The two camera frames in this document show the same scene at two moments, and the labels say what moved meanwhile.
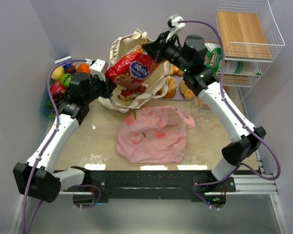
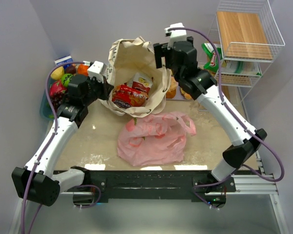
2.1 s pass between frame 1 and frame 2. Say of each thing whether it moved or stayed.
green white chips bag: stayed
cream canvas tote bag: moved
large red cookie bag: moved
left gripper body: stayed
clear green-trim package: stayed
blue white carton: stayed
